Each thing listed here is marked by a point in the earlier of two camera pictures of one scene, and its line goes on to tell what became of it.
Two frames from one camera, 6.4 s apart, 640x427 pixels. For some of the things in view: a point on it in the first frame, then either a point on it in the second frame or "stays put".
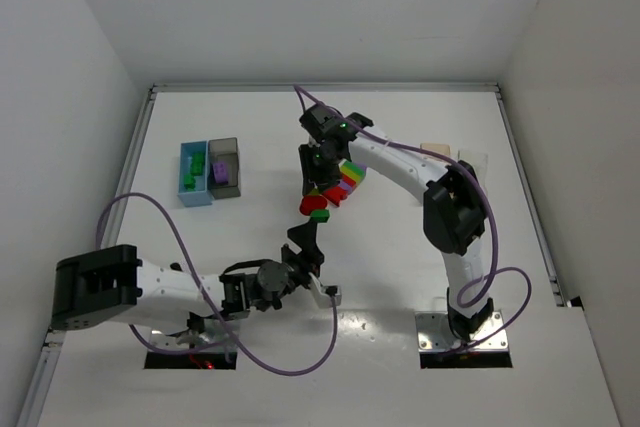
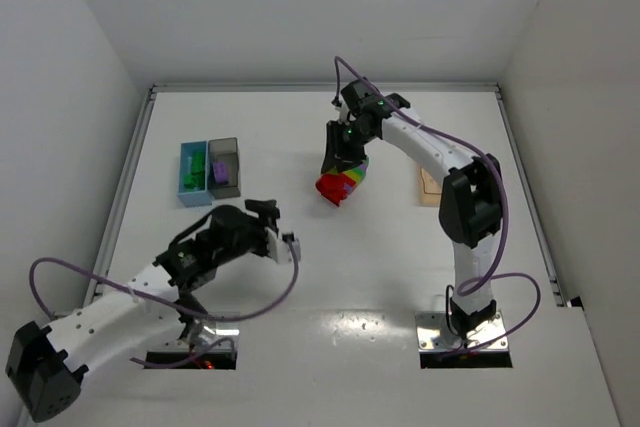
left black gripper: [304, 257] to [263, 226]
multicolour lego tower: [352, 174] stays put
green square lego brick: [197, 163] stays put
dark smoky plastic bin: [223, 168] stays put
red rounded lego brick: [312, 202] to [334, 187]
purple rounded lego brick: [221, 172] stays put
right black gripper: [310, 167] to [337, 150]
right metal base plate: [435, 334] stays put
